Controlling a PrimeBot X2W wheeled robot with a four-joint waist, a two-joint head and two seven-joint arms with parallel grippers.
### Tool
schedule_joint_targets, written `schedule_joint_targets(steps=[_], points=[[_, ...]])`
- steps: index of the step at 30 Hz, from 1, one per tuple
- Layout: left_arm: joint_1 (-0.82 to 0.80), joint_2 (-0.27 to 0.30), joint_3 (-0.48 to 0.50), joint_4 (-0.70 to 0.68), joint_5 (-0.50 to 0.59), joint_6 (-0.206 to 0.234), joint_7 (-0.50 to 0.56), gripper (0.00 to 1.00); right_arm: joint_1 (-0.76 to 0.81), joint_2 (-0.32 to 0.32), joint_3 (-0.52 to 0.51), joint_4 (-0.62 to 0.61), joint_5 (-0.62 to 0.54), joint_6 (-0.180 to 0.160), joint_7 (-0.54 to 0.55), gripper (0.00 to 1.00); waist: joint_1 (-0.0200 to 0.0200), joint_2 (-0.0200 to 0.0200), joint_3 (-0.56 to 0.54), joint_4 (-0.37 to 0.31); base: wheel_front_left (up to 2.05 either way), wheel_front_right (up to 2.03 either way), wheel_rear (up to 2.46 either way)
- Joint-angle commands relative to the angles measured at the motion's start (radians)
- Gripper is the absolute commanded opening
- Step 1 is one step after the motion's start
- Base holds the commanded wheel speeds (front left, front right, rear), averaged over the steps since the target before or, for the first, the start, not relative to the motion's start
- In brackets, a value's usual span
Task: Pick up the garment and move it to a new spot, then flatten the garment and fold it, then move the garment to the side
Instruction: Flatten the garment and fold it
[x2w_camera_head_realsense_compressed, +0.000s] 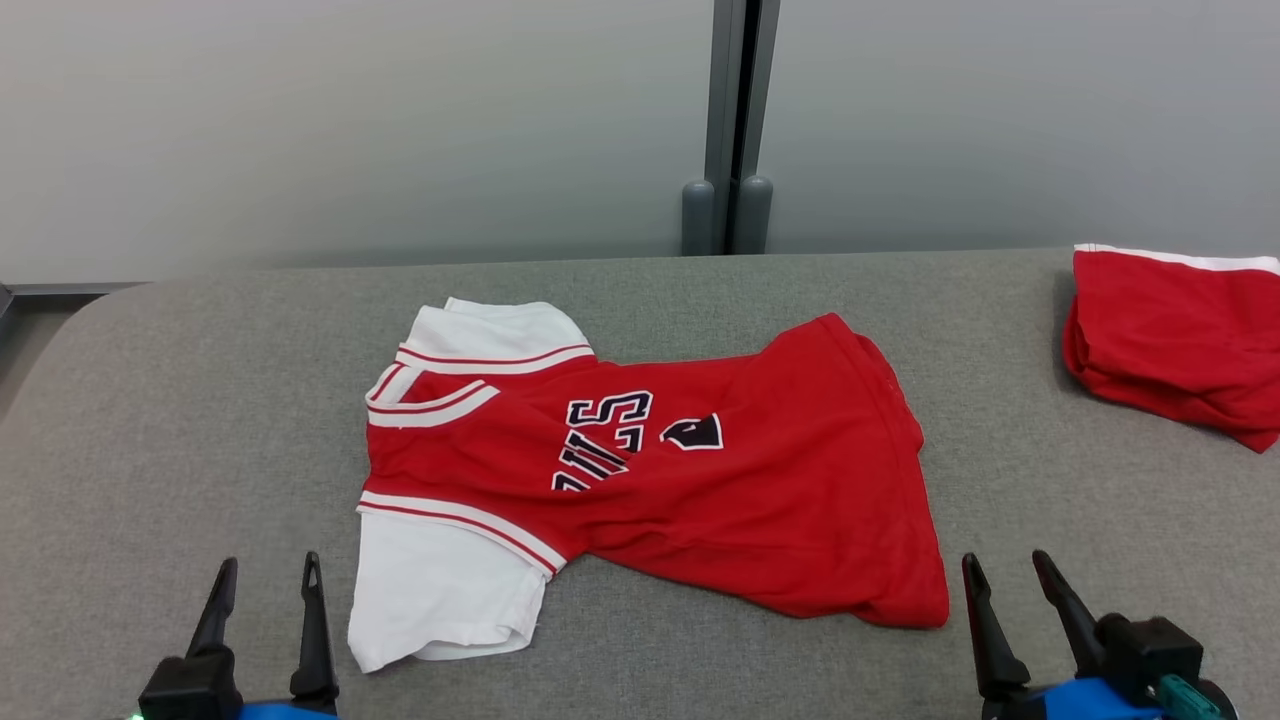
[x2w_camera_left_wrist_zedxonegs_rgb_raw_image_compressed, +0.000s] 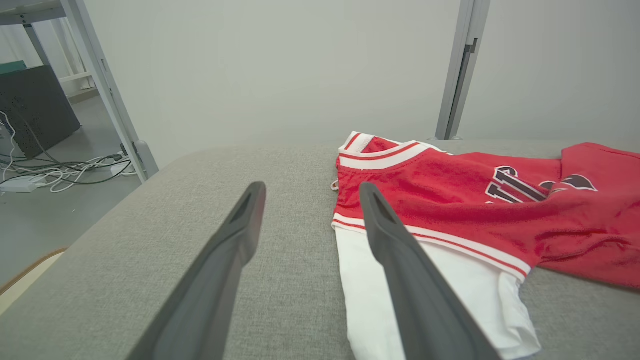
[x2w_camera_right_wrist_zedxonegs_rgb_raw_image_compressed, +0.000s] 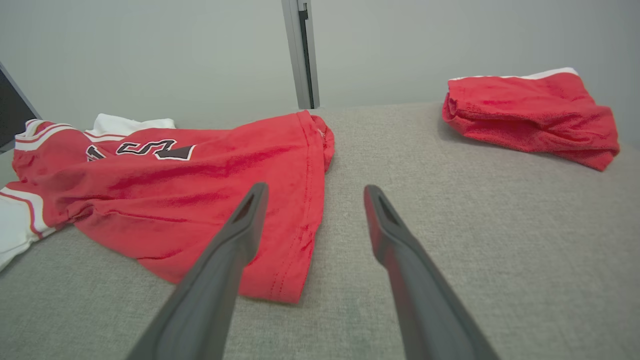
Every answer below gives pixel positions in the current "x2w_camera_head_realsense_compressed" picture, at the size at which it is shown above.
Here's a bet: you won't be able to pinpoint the red and white jersey shirt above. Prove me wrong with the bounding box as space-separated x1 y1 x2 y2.
347 297 951 674

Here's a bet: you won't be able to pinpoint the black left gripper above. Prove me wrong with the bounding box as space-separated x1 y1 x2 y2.
138 551 340 720

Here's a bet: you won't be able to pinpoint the red shorts with white trim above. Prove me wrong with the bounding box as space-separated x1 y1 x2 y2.
1062 243 1280 454

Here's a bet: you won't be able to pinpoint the grey metal door post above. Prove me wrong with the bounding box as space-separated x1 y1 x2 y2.
705 0 781 256

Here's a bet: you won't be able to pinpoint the teal cable connector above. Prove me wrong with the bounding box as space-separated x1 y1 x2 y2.
1158 675 1228 720

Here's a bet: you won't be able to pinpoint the grey cylindrical door handle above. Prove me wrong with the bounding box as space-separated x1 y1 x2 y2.
682 178 717 257
735 175 774 255

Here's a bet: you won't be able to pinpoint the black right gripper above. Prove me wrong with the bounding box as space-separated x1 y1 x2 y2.
961 549 1107 720

